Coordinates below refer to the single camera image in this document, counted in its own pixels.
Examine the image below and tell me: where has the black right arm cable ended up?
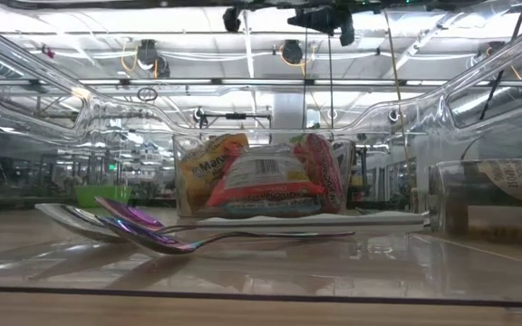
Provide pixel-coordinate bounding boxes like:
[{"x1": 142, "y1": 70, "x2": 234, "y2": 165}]
[{"x1": 478, "y1": 0, "x2": 522, "y2": 121}]

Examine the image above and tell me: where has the green plastic bowl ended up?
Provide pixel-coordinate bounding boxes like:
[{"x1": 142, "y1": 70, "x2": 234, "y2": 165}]
[{"x1": 73, "y1": 185, "x2": 133, "y2": 209}]

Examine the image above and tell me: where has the clear plastic bin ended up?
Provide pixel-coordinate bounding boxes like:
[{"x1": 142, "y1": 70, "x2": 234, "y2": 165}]
[
  {"x1": 0, "y1": 0, "x2": 522, "y2": 310},
  {"x1": 172, "y1": 132, "x2": 358, "y2": 220}
]

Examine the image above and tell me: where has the yellow ramen noodle pack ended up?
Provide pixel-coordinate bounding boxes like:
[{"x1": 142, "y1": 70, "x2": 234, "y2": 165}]
[{"x1": 179, "y1": 133, "x2": 250, "y2": 214}]

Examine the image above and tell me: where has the iridescent spoon gold handle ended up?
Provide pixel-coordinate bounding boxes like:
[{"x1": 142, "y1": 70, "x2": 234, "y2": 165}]
[{"x1": 97, "y1": 215, "x2": 356, "y2": 257}]

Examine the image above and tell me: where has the iridescent spoon teal handle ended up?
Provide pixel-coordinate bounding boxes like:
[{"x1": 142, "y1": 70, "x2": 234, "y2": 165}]
[{"x1": 95, "y1": 196, "x2": 198, "y2": 233}]

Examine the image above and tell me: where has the silver metal spoon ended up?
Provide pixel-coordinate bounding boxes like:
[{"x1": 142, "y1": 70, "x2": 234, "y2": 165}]
[{"x1": 34, "y1": 202, "x2": 425, "y2": 244}]

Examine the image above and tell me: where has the yellow hanging cable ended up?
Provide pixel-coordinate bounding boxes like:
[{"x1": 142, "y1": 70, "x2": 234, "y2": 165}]
[{"x1": 382, "y1": 8, "x2": 411, "y2": 191}]

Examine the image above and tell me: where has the orange chicken ramen pack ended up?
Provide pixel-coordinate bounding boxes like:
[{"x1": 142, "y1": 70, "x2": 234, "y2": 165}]
[{"x1": 206, "y1": 143, "x2": 328, "y2": 208}]

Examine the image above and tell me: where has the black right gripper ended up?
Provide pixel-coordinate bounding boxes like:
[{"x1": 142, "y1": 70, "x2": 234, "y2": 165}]
[{"x1": 286, "y1": 5, "x2": 356, "y2": 47}]

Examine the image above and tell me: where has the black ceiling device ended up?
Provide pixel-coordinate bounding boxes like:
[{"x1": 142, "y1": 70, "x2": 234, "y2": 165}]
[
  {"x1": 136, "y1": 39, "x2": 171, "y2": 79},
  {"x1": 478, "y1": 40, "x2": 507, "y2": 58},
  {"x1": 281, "y1": 39, "x2": 305, "y2": 65}
]

